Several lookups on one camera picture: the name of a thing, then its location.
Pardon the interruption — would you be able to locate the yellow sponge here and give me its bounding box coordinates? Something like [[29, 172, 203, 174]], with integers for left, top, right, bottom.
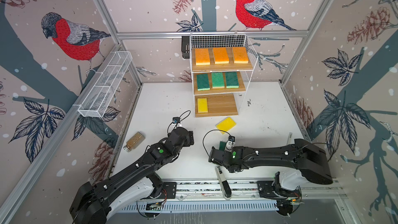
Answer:
[[197, 98, 208, 114], [216, 117, 236, 134]]

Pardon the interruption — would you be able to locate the light green sponge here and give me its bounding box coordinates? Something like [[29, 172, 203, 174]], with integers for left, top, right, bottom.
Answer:
[[211, 72, 225, 89]]

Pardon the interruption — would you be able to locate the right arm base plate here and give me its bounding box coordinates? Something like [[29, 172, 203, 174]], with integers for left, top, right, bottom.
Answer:
[[257, 180, 302, 200]]

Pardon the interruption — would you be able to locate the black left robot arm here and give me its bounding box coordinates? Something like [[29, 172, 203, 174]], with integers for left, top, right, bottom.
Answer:
[[69, 127, 194, 224]]

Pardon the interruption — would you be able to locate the dark green sponge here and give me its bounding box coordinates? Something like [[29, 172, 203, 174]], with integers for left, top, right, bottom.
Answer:
[[197, 74, 210, 91], [225, 72, 239, 89], [219, 141, 227, 151]]

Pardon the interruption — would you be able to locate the white wire wooden shelf unit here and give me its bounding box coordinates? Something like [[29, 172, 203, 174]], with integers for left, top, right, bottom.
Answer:
[[189, 34, 259, 118]]

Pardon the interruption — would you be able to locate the white black handheld scanner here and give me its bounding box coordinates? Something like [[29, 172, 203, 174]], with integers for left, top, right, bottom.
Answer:
[[215, 166, 232, 200]]

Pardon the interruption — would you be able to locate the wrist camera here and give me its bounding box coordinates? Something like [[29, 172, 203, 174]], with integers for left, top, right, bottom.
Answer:
[[172, 117, 182, 129], [225, 135, 235, 152]]

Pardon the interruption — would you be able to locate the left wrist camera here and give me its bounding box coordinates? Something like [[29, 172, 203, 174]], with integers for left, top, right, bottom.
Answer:
[[172, 117, 182, 129]]

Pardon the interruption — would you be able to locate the clear tube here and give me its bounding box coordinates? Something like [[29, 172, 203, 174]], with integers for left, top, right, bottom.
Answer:
[[287, 132, 293, 145]]

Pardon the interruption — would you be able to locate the white wire wall basket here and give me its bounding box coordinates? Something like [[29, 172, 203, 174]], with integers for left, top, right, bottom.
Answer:
[[78, 51, 132, 118]]

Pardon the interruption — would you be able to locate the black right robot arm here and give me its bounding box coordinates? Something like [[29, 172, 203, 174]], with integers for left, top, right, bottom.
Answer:
[[208, 139, 333, 200]]

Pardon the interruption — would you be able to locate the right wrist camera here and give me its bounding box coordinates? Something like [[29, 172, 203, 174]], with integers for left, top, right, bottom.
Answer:
[[225, 135, 235, 152]]

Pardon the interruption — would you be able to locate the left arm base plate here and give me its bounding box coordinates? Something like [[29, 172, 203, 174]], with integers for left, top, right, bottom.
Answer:
[[149, 182, 177, 200]]

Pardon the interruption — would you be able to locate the orange sponge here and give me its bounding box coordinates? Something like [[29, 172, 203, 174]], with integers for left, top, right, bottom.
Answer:
[[212, 47, 230, 64], [232, 47, 249, 64], [194, 48, 210, 66]]

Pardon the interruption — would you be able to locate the glass spice jar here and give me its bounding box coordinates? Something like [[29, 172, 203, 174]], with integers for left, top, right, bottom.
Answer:
[[123, 132, 145, 152]]

